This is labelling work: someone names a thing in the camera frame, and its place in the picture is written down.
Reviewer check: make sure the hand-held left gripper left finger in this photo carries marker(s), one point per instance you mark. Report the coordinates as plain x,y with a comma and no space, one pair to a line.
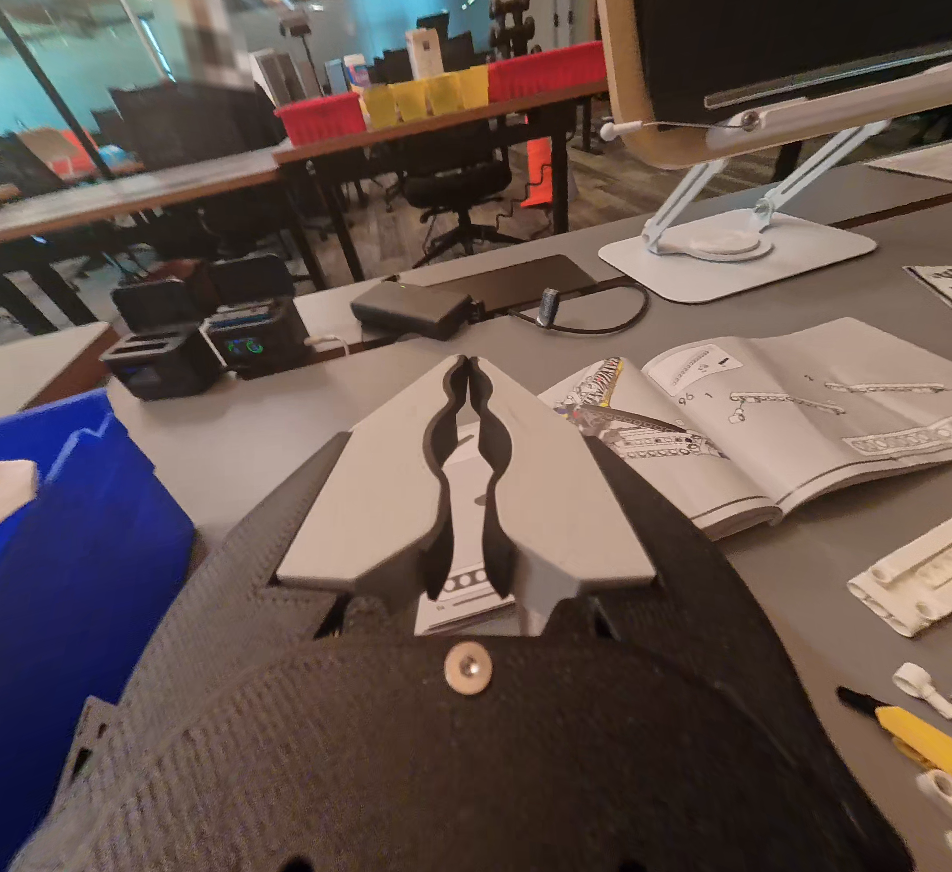
349,515

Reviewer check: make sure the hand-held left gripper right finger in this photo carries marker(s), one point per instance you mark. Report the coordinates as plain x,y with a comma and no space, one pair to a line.
580,515

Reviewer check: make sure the large white paper sheet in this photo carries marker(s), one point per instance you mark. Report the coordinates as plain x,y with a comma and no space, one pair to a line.
781,403

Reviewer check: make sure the pile of loose lego pieces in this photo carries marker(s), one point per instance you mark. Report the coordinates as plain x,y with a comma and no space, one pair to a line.
907,582

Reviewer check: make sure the black power adapter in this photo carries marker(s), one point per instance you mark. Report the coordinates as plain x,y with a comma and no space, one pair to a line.
409,308

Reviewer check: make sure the black equipment case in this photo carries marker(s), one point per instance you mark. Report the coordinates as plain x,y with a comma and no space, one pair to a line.
193,336

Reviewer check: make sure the black desk panel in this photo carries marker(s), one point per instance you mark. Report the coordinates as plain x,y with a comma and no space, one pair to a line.
513,281

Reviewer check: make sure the blue storage bin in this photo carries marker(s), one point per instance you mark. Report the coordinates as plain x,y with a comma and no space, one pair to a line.
82,552

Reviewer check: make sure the orange traffic cone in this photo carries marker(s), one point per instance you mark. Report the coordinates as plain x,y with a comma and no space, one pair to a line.
537,173

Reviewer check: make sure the black office chair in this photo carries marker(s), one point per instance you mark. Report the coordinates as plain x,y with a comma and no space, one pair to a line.
457,180

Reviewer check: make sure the long wooden desk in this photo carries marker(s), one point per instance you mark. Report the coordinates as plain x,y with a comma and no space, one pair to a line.
134,195
446,121

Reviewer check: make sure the red storage bin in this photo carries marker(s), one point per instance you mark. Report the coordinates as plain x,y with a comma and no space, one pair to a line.
320,119
547,73

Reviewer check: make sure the white cardboard box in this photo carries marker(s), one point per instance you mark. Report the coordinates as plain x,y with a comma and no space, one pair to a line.
424,52

